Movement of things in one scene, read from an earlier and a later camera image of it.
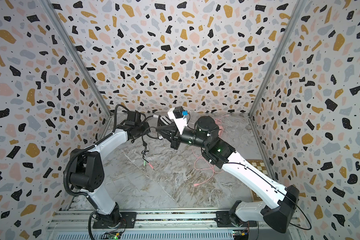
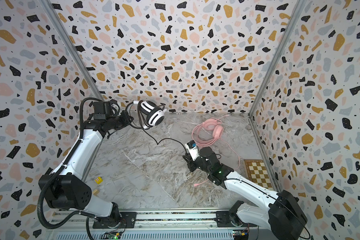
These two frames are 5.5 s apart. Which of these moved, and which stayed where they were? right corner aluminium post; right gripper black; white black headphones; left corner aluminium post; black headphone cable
Moved: white black headphones; black headphone cable; right gripper black
Stayed: left corner aluminium post; right corner aluminium post
